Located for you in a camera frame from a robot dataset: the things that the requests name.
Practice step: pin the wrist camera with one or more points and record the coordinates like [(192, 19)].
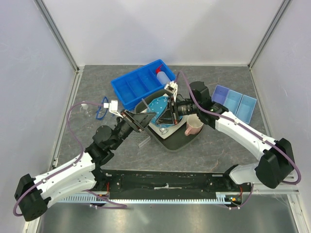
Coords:
[(112, 106), (172, 87)]

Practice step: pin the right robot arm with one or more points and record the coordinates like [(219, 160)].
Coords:
[(275, 158)]

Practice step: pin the blue divided storage bin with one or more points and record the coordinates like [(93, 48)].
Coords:
[(138, 84)]

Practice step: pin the left aluminium frame post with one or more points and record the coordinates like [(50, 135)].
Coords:
[(56, 33)]

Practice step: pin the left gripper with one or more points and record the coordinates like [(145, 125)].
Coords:
[(142, 119)]

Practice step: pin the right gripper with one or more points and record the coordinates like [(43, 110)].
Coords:
[(172, 110)]

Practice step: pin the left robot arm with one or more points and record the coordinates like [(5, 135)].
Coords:
[(34, 195)]

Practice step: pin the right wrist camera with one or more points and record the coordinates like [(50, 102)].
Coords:
[(172, 87)]

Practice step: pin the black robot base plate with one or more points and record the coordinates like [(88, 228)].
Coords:
[(139, 184)]

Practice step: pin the white square plate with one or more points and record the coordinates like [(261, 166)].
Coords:
[(165, 132)]

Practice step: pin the light blue three-compartment box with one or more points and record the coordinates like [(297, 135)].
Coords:
[(239, 104)]

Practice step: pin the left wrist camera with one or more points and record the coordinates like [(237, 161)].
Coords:
[(112, 106)]

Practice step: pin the white wash bottle red cap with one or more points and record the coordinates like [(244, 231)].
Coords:
[(162, 76)]

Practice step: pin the glass stirring rod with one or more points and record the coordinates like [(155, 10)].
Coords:
[(145, 103)]

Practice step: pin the clear acrylic tube rack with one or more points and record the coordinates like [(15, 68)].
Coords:
[(141, 138)]

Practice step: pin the teal polka dot plate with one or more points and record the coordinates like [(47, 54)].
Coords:
[(162, 125)]

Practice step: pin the pink ceramic mug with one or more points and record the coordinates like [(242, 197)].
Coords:
[(194, 125)]

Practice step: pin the aluminium frame post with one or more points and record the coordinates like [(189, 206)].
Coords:
[(269, 32), (56, 33)]

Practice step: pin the right aluminium frame post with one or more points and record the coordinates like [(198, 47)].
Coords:
[(269, 32)]

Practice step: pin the glass flask with stopper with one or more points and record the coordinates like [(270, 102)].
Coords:
[(86, 109)]

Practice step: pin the dark green tray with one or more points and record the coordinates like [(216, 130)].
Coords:
[(176, 141)]

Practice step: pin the blue safety glasses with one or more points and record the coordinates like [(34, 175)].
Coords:
[(101, 112)]

